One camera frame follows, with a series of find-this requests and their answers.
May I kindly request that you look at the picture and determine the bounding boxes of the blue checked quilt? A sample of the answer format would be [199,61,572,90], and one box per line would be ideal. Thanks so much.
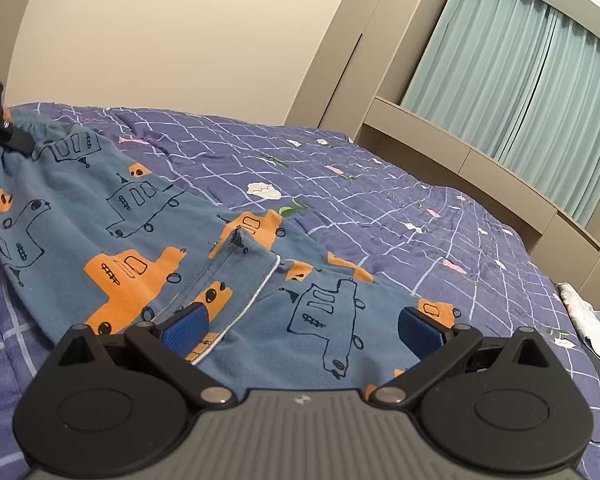
[0,102,600,480]

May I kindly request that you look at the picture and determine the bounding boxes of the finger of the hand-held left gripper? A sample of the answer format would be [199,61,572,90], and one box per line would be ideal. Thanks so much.
[0,110,35,157]

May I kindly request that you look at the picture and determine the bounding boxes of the light blue curtain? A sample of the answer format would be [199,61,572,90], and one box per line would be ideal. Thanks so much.
[499,7,600,229]
[401,0,552,162]

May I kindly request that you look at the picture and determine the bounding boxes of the blue pants with orange cars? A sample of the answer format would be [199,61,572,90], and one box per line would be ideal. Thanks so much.
[0,114,473,393]

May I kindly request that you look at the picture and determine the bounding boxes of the grey window cabinet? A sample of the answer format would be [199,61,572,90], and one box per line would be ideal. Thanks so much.
[354,96,600,257]

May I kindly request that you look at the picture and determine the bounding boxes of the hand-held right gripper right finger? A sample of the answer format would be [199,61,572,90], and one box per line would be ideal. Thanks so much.
[367,306,562,407]

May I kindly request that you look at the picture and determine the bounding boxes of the light blue floral blanket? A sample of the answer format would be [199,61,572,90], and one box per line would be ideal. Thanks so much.
[557,281,600,367]

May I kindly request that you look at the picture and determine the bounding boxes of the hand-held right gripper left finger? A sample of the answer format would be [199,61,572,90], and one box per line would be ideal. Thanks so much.
[54,306,237,408]

